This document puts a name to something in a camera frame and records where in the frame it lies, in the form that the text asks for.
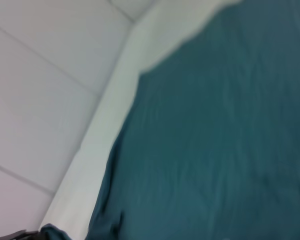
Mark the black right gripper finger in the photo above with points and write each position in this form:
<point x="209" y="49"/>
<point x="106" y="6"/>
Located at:
<point x="25" y="236"/>

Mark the teal blue t-shirt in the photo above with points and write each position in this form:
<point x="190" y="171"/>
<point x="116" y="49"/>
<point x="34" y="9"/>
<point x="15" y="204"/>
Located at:
<point x="202" y="137"/>

